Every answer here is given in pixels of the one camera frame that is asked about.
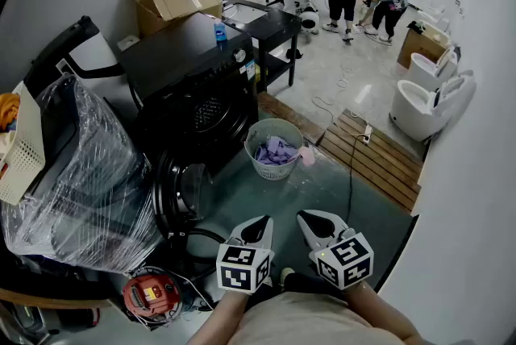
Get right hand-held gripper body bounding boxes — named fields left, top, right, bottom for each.
left=309, top=229, right=375, bottom=291

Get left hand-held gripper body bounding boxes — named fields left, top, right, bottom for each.
left=216, top=238, right=275, bottom=295

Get pale green laundry basket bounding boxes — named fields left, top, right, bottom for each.
left=244, top=118, right=304, bottom=181

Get pink clothes garment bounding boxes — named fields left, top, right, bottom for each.
left=297, top=145, right=316, bottom=167

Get purple clothes garment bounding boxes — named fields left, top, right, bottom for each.
left=254, top=136, right=302, bottom=166

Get black washing machine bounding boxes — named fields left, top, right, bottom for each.
left=119, top=12, right=259, bottom=242

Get person's right forearm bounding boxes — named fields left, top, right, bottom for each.
left=344, top=281, right=435, bottom=345

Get person's left forearm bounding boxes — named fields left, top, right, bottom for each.
left=189, top=289, right=253, bottom=345

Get red power tool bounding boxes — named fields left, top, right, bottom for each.
left=122, top=274, right=182, bottom=322

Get cream perforated plastic basket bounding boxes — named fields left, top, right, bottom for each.
left=0, top=81, right=46, bottom=206

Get person's black shorts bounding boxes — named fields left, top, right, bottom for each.
left=277, top=272, right=352, bottom=301

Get wooden slat mat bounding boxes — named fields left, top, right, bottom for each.
left=316, top=108, right=424, bottom=214

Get person's beige shirt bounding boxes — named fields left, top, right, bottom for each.
left=227, top=290, right=408, bottom=345

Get brown wooden plank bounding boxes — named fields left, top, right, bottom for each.
left=256, top=91, right=327, bottom=145

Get white toilet with open lid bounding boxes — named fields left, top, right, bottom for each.
left=406, top=46, right=460, bottom=93
left=389, top=69, right=476, bottom=143

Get plastic-wrapped dark appliance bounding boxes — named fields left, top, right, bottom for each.
left=2, top=73, right=162, bottom=274

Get brown cardboard box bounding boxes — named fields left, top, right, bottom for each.
left=397, top=23, right=451, bottom=70

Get black table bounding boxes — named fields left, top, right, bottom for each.
left=221, top=0, right=302, bottom=94

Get white round robot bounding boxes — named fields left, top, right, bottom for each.
left=300, top=4, right=322, bottom=34

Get large open cardboard box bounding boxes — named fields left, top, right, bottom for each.
left=127, top=0, right=224, bottom=39

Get black drain hose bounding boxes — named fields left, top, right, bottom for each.
left=173, top=228, right=227, bottom=280

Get black power cable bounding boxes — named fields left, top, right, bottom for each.
left=345, top=133, right=368, bottom=226

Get white floor cable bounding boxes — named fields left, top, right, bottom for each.
left=312, top=56, right=370, bottom=131

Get white appliance with black frame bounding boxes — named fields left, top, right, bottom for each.
left=23, top=15, right=126, bottom=98

